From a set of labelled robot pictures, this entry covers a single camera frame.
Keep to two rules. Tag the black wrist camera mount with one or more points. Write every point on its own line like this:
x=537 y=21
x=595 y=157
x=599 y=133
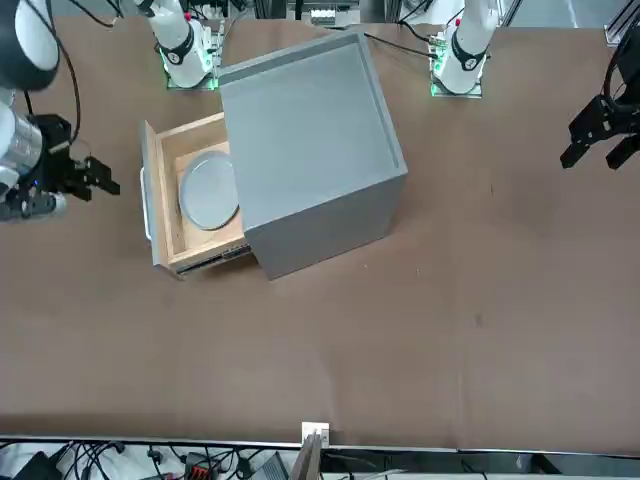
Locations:
x=30 y=205

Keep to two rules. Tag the black box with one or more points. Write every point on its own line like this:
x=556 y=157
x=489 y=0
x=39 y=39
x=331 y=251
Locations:
x=32 y=467

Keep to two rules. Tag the aluminium camera post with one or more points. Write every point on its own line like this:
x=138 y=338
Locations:
x=310 y=455

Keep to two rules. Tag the aluminium table edge rail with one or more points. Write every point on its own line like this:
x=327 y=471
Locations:
x=400 y=449

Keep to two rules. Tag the gray metal cabinet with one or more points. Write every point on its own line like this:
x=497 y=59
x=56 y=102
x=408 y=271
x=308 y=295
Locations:
x=310 y=140

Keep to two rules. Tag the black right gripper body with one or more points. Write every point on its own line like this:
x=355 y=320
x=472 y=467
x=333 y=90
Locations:
x=57 y=165

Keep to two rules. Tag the white plate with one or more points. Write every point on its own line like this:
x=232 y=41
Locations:
x=207 y=192

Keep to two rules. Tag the orange black plug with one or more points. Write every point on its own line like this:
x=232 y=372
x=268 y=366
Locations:
x=197 y=470

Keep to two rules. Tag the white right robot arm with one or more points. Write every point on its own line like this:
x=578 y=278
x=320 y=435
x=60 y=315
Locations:
x=175 y=45

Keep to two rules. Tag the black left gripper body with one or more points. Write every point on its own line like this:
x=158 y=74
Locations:
x=607 y=122

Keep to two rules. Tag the dark grey power adapter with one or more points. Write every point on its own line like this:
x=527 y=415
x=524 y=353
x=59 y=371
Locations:
x=270 y=467

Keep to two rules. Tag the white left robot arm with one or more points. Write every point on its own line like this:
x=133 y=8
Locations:
x=465 y=55

